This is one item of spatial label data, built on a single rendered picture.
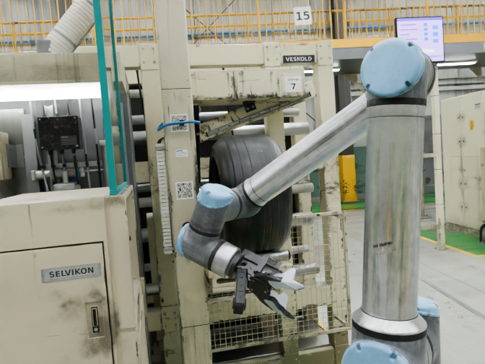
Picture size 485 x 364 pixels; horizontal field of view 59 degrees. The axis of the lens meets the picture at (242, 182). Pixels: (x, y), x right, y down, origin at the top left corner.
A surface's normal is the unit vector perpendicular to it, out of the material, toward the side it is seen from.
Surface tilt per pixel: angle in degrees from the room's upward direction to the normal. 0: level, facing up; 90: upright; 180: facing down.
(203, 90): 90
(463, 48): 90
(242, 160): 54
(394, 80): 80
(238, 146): 37
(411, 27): 90
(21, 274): 90
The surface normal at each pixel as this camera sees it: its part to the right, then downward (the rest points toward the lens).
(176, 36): 0.21, 0.04
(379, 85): -0.55, -0.08
